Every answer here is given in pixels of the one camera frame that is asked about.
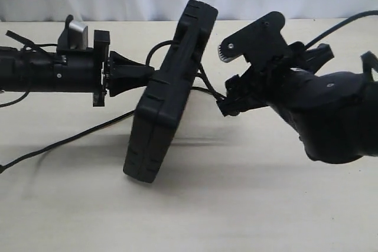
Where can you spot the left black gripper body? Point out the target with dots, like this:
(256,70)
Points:
(101,43)

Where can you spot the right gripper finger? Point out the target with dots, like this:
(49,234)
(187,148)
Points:
(233,104)
(314,59)

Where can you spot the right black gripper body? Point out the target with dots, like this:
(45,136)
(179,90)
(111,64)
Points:
(254,85)

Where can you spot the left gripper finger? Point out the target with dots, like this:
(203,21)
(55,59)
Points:
(120,66)
(120,83)

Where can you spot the black plastic carry case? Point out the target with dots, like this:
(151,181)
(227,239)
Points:
(160,109)

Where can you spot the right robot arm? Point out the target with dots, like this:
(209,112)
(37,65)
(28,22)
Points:
(334,115)

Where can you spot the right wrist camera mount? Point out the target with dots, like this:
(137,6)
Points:
(259,41)

